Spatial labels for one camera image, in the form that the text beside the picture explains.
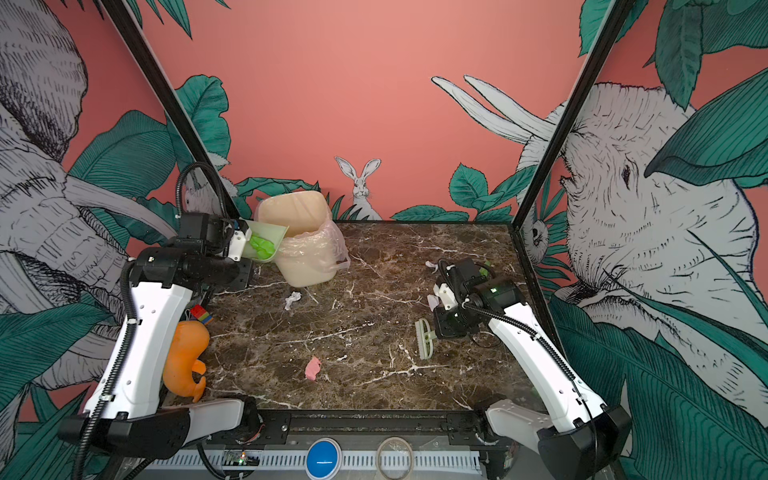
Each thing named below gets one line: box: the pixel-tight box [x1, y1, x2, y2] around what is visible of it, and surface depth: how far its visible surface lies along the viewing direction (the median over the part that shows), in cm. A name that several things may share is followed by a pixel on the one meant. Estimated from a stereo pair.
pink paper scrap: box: [305, 356, 321, 381], surface depth 85 cm
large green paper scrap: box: [250, 235, 275, 260], surface depth 74 cm
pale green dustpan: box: [242, 219, 290, 263], surface depth 76 cm
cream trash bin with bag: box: [256, 191, 351, 288], surface depth 94 cm
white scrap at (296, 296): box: [284, 291, 302, 311], surface depth 100 cm
